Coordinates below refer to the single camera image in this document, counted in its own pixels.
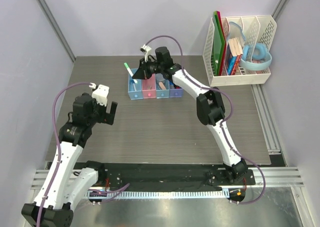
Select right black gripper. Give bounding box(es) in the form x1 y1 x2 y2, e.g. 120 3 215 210
133 57 164 81

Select clear tape roll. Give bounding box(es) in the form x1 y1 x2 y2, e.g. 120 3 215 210
155 73 166 82

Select pink eraser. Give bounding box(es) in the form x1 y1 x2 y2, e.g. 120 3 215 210
158 81 167 91

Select pink drawer box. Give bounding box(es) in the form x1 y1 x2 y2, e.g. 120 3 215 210
142 77 156 99

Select light blue drawer box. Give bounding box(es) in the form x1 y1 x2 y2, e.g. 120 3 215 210
127 74 144 100

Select green marker pen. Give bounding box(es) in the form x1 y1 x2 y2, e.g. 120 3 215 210
124 62 138 84

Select purple drawer box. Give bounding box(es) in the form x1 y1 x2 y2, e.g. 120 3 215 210
169 84 184 98

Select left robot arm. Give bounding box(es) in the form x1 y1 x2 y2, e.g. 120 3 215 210
21 93 118 227

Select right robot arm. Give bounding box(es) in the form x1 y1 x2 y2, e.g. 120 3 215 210
132 45 248 185

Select green folder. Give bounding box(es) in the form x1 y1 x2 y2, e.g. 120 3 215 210
211 11 222 76

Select books stack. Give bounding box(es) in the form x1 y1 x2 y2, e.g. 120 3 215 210
226 37 243 76

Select red folder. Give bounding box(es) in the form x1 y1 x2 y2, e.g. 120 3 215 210
216 11 227 76

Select white file organizer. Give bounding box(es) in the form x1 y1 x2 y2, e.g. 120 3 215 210
202 15 277 87

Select blue headphones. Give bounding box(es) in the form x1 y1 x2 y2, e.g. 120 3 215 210
239 43 273 72

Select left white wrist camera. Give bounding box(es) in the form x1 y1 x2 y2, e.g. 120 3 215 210
91 84 110 107

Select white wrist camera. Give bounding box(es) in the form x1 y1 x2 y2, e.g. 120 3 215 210
91 84 110 107
140 44 152 62

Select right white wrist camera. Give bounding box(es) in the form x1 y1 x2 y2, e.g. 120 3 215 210
140 44 152 62

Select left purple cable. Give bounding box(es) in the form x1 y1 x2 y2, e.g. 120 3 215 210
36 81 131 227

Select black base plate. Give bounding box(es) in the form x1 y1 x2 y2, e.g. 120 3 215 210
47 161 257 191

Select white cable duct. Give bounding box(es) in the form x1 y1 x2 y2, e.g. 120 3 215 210
85 188 230 201

